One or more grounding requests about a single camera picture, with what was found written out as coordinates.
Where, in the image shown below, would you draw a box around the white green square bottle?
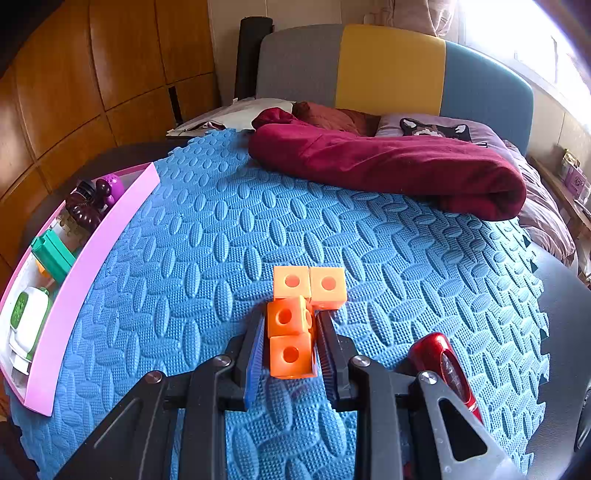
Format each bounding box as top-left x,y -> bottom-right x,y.
9,286 -> 52,376

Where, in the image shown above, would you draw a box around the green plastic cup holder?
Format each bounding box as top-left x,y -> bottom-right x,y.
31,229 -> 75,284

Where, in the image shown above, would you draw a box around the red metallic case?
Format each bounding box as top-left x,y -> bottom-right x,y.
408,332 -> 483,421

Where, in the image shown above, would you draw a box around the brown mushroom wooden massager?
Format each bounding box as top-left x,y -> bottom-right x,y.
66,191 -> 112,234

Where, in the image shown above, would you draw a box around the purple perforated plastic toy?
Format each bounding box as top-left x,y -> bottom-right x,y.
95,174 -> 125,207

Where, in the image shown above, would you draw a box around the wooden panel wardrobe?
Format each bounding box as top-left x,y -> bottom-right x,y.
1,1 -> 219,276

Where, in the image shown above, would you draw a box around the purple box on shelf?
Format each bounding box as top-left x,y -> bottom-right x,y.
559,149 -> 590,204

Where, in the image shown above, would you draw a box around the dark red folded blanket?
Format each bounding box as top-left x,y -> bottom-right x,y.
249,108 -> 526,221

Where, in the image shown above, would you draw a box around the black low table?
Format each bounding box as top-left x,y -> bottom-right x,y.
18,137 -> 188,254

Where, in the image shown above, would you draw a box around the black rolled yoga mat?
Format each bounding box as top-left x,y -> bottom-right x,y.
235,16 -> 273,100

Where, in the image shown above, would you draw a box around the purple cat face pillow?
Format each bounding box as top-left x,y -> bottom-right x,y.
376,113 -> 507,153

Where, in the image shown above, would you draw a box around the orange linked cube blocks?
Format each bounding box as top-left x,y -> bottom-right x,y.
266,266 -> 348,380

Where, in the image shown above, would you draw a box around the pink patterned curtain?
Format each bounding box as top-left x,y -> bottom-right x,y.
363,0 -> 459,38

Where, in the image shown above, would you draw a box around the beige canvas bag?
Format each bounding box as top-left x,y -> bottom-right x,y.
166,98 -> 294,138

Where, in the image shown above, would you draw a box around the orange plastic track piece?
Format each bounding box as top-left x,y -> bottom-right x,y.
35,260 -> 51,279

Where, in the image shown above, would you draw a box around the blue foam puzzle mat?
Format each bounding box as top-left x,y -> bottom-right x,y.
11,131 -> 549,479

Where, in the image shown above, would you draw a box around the black grey cylindrical jar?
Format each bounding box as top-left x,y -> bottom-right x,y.
72,180 -> 96,202

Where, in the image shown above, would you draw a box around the grey yellow blue headboard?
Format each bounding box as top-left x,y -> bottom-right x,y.
256,24 -> 534,151

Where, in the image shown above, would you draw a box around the wooden side shelf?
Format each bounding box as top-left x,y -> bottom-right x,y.
527,155 -> 590,288

